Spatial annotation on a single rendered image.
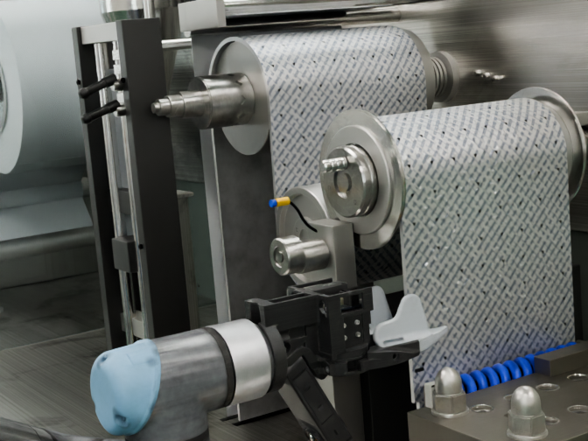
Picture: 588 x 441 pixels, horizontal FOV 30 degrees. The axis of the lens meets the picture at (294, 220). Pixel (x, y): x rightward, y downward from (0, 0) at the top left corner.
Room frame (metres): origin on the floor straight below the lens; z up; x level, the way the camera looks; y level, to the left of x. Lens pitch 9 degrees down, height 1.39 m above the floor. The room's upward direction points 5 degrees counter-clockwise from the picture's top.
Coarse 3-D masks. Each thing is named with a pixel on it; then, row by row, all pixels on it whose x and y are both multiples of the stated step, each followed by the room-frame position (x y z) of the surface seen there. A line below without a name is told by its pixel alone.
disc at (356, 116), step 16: (352, 112) 1.14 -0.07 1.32; (368, 112) 1.12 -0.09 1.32; (336, 128) 1.17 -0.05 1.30; (368, 128) 1.12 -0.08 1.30; (384, 128) 1.10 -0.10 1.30; (384, 144) 1.10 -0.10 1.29; (320, 160) 1.20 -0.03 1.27; (400, 160) 1.08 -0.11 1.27; (320, 176) 1.20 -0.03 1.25; (400, 176) 1.08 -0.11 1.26; (400, 192) 1.08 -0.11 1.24; (400, 208) 1.08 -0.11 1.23; (384, 224) 1.10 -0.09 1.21; (368, 240) 1.13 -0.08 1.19; (384, 240) 1.10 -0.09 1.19
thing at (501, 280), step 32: (416, 224) 1.10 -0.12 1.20; (448, 224) 1.12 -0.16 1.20; (480, 224) 1.14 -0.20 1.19; (512, 224) 1.16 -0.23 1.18; (544, 224) 1.19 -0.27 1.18; (416, 256) 1.09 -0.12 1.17; (448, 256) 1.12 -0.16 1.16; (480, 256) 1.14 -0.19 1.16; (512, 256) 1.16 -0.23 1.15; (544, 256) 1.19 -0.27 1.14; (416, 288) 1.09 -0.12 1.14; (448, 288) 1.11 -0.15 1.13; (480, 288) 1.14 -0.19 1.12; (512, 288) 1.16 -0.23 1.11; (544, 288) 1.19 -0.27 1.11; (448, 320) 1.11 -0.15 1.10; (480, 320) 1.14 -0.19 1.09; (512, 320) 1.16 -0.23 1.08; (544, 320) 1.19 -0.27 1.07; (448, 352) 1.11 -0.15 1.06; (480, 352) 1.14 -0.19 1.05; (512, 352) 1.16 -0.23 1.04; (416, 384) 1.09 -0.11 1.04
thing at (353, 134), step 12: (348, 132) 1.14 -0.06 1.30; (360, 132) 1.12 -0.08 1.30; (564, 132) 1.22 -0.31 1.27; (336, 144) 1.16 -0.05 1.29; (348, 144) 1.15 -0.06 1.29; (360, 144) 1.12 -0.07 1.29; (372, 144) 1.11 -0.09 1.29; (372, 156) 1.11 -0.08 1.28; (384, 156) 1.09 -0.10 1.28; (384, 168) 1.09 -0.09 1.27; (384, 180) 1.09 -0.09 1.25; (384, 192) 1.09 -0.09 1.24; (384, 204) 1.10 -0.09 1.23; (360, 216) 1.14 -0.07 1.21; (372, 216) 1.11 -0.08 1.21; (384, 216) 1.10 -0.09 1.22; (360, 228) 1.13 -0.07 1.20; (372, 228) 1.12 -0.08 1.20
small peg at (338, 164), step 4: (324, 160) 1.11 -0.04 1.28; (328, 160) 1.11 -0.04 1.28; (332, 160) 1.11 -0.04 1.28; (336, 160) 1.11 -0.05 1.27; (340, 160) 1.11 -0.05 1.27; (344, 160) 1.11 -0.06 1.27; (320, 164) 1.11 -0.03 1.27; (324, 164) 1.10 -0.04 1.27; (328, 164) 1.10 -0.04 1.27; (332, 164) 1.11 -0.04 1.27; (336, 164) 1.11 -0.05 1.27; (340, 164) 1.11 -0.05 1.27; (344, 164) 1.11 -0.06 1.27; (320, 168) 1.11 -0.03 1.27; (324, 168) 1.10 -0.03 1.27; (328, 168) 1.10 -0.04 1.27; (332, 168) 1.11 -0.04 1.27; (336, 168) 1.11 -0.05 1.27; (340, 168) 1.11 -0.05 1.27; (344, 168) 1.11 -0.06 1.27; (324, 172) 1.11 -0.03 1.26
